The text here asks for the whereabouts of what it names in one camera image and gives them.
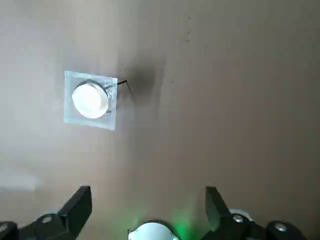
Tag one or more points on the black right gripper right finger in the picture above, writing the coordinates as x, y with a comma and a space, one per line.
217, 212

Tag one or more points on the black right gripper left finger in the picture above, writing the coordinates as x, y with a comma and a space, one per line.
72, 212

